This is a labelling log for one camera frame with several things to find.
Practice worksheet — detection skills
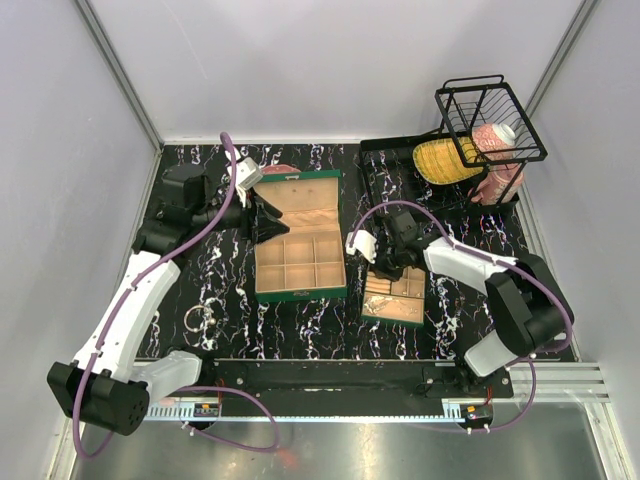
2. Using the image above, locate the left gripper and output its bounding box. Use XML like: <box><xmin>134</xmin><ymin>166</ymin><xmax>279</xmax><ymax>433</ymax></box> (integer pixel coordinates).
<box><xmin>192</xmin><ymin>184</ymin><xmax>290</xmax><ymax>244</ymax></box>

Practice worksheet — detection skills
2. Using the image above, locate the silver crystal necklace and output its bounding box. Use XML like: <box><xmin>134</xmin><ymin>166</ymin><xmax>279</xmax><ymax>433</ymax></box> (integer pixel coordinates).
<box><xmin>363</xmin><ymin>293</ymin><xmax>406</xmax><ymax>317</ymax></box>

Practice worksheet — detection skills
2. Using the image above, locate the pearl bangle bracelet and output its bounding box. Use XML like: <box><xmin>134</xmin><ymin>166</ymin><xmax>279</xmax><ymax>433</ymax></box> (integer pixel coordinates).
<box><xmin>184</xmin><ymin>305</ymin><xmax>217</xmax><ymax>335</ymax></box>

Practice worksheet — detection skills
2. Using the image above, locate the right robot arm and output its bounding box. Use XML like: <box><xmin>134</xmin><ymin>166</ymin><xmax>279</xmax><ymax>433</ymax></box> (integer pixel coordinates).
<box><xmin>374</xmin><ymin>211</ymin><xmax>575</xmax><ymax>397</ymax></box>

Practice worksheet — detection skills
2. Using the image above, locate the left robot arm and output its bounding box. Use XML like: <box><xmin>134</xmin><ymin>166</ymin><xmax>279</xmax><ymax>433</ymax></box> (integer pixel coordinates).
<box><xmin>47</xmin><ymin>159</ymin><xmax>289</xmax><ymax>436</ymax></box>

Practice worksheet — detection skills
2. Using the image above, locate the green jewelry tray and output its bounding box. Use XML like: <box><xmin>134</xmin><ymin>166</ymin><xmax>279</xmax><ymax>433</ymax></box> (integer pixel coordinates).
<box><xmin>361</xmin><ymin>267</ymin><xmax>426</xmax><ymax>326</ymax></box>

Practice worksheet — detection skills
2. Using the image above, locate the green jewelry box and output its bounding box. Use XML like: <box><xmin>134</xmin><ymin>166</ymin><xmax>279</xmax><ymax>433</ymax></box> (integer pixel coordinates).
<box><xmin>254</xmin><ymin>170</ymin><xmax>347</xmax><ymax>303</ymax></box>

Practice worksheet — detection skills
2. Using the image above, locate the pink dotted dish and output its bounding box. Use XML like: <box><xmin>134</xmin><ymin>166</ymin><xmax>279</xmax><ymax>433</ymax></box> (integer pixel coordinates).
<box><xmin>261</xmin><ymin>164</ymin><xmax>300</xmax><ymax>175</ymax></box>

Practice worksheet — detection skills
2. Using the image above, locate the yellow woven plate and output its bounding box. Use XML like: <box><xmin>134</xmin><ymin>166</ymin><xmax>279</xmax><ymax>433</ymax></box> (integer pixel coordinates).
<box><xmin>412</xmin><ymin>138</ymin><xmax>484</xmax><ymax>185</ymax></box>

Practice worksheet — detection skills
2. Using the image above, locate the pink patterned cup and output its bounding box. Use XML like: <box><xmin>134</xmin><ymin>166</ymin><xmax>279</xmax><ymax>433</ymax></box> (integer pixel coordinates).
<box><xmin>469</xmin><ymin>164</ymin><xmax>524</xmax><ymax>205</ymax></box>

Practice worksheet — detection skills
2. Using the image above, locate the black dish rack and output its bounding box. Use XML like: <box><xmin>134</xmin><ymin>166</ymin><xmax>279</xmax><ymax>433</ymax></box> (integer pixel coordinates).
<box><xmin>359</xmin><ymin>74</ymin><xmax>547</xmax><ymax>220</ymax></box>

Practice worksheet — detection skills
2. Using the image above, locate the pink patterned bowl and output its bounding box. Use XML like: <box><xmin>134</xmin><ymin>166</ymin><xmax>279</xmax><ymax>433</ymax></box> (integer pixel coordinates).
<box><xmin>472</xmin><ymin>123</ymin><xmax>516</xmax><ymax>161</ymax></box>

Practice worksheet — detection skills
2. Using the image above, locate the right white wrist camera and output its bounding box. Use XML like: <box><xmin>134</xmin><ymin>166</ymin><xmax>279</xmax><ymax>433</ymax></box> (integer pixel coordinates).
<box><xmin>345</xmin><ymin>229</ymin><xmax>377</xmax><ymax>264</ymax></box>

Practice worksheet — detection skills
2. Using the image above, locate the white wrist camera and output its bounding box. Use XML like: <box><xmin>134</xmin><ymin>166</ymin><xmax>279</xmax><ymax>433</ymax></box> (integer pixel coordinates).
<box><xmin>345</xmin><ymin>229</ymin><xmax>377</xmax><ymax>264</ymax></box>
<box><xmin>227</xmin><ymin>157</ymin><xmax>263</xmax><ymax>206</ymax></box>

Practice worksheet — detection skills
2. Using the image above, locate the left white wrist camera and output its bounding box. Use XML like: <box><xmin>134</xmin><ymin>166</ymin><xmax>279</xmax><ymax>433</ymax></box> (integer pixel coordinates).
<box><xmin>227</xmin><ymin>157</ymin><xmax>263</xmax><ymax>206</ymax></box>

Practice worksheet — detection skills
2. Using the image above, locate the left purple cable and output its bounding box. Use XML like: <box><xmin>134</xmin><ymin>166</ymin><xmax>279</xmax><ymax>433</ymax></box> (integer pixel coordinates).
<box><xmin>72</xmin><ymin>131</ymin><xmax>281</xmax><ymax>460</ymax></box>

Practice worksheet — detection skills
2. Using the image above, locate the purple cable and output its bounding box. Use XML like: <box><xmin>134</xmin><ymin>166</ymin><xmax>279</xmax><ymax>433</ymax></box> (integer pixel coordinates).
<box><xmin>72</xmin><ymin>131</ymin><xmax>281</xmax><ymax>460</ymax></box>
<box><xmin>352</xmin><ymin>200</ymin><xmax>576</xmax><ymax>434</ymax></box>

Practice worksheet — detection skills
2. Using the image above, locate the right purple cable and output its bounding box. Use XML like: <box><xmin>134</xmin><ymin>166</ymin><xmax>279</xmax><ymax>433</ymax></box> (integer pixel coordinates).
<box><xmin>352</xmin><ymin>200</ymin><xmax>576</xmax><ymax>434</ymax></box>

